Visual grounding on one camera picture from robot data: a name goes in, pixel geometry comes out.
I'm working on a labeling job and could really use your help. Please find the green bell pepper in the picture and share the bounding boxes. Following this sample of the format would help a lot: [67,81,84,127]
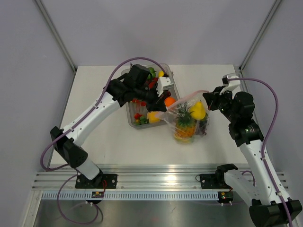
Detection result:
[147,67,156,80]

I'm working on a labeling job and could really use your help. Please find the right aluminium frame post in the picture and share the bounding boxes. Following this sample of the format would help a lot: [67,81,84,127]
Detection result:
[239,0,284,73]

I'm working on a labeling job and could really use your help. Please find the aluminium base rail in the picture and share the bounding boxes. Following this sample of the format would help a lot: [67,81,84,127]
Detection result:
[30,164,289,192]

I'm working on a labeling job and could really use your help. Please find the red lobster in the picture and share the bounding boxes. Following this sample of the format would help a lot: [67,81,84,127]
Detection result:
[132,99,146,106]

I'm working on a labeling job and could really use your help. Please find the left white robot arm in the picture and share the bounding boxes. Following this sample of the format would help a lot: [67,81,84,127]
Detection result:
[50,64,174,189]

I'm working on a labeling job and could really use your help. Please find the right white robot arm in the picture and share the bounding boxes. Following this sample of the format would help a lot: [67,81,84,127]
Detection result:
[203,73,303,227]

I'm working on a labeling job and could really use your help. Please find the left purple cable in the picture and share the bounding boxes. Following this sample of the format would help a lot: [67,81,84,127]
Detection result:
[39,56,165,224]

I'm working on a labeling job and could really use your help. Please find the orange spiky pineapple fruit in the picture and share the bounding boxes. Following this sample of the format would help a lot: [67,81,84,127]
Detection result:
[174,102,196,143]

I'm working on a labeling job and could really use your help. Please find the small yellow fruit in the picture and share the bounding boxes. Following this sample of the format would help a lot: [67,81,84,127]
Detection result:
[146,112,161,123]

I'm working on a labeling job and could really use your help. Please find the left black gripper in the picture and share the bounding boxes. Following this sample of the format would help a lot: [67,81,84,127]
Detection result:
[134,83,166,113]

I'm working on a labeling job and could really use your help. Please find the aluminium frame post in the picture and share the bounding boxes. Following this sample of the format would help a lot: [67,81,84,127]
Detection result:
[34,0,77,74]
[239,0,284,73]

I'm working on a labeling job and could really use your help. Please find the left aluminium frame post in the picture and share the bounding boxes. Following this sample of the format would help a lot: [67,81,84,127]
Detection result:
[34,0,77,74]

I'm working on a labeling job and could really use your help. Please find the clear zip top bag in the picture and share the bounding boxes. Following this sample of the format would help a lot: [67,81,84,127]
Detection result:
[156,90,209,144]

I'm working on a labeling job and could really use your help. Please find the white slotted cable duct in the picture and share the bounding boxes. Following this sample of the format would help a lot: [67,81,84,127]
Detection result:
[42,191,219,201]

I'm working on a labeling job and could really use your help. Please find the red grape bunch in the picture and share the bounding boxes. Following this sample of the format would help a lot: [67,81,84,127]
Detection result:
[195,120,208,137]

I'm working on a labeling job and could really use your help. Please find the clear plastic food bin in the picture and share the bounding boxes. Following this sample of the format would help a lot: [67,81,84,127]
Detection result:
[121,63,180,130]

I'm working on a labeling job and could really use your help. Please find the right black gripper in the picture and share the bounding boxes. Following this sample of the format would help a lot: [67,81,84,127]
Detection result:
[204,86,239,123]

